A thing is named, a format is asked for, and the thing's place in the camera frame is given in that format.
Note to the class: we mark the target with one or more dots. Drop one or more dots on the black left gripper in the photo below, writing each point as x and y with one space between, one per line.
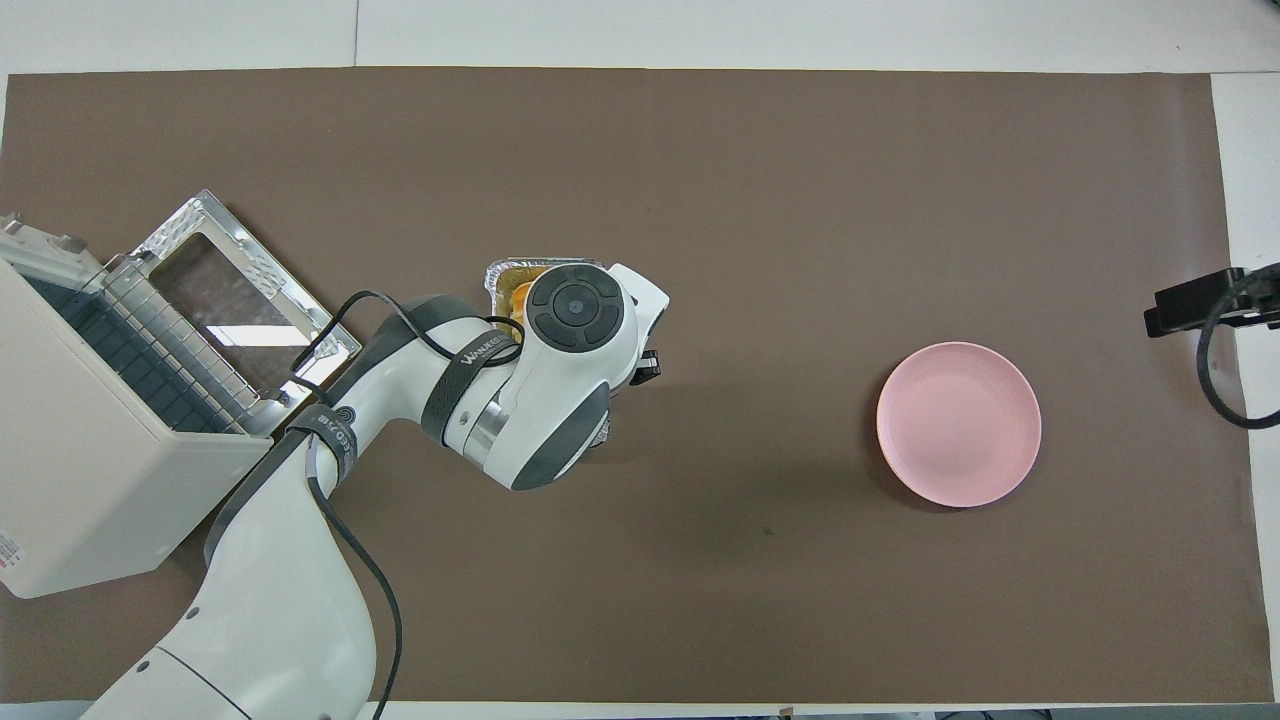
647 367

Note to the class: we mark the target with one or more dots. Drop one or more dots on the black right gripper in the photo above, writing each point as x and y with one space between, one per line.
1265 300

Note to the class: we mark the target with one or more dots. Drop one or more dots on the yellow sliced bread loaf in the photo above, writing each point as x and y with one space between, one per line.
515 295

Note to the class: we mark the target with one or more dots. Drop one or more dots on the aluminium foil tray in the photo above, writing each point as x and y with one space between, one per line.
500 273

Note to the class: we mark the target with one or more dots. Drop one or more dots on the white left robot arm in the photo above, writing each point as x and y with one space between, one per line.
280 600

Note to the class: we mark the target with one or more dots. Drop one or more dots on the glass oven door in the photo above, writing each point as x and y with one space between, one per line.
230 300

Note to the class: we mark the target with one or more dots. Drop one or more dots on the cream toaster oven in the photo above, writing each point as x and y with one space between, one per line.
80 480

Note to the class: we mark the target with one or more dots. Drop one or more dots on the brown table mat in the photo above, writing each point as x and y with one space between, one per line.
700 600

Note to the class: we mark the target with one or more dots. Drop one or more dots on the pink round plate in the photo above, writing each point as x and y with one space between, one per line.
960 425

